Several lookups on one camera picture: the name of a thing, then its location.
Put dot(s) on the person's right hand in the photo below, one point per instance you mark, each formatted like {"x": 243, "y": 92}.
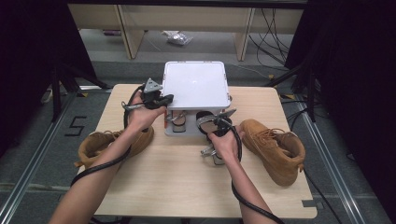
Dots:
{"x": 229, "y": 146}

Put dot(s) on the black sandal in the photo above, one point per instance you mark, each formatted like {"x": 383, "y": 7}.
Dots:
{"x": 207, "y": 124}

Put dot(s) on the clear plastic bag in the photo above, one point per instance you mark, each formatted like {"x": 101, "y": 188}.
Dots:
{"x": 178, "y": 38}

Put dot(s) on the tan suede boot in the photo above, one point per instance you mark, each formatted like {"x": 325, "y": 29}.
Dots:
{"x": 271, "y": 149}
{"x": 93, "y": 144}

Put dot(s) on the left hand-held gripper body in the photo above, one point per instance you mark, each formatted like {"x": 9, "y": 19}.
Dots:
{"x": 151, "y": 86}

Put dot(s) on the white two-tier shoe rack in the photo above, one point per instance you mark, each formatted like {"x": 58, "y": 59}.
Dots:
{"x": 196, "y": 84}

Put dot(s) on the black curtain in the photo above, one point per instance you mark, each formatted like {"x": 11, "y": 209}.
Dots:
{"x": 31, "y": 62}
{"x": 358, "y": 77}

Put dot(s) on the aluminium floor rail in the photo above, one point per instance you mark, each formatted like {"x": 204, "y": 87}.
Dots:
{"x": 34, "y": 161}
{"x": 330, "y": 161}

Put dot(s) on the beige desk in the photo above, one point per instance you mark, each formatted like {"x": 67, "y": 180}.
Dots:
{"x": 186, "y": 18}

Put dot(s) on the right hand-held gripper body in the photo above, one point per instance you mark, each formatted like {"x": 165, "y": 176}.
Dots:
{"x": 224, "y": 126}

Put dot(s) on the black metal stand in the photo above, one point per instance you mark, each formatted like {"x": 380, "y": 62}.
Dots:
{"x": 310, "y": 93}
{"x": 56, "y": 93}

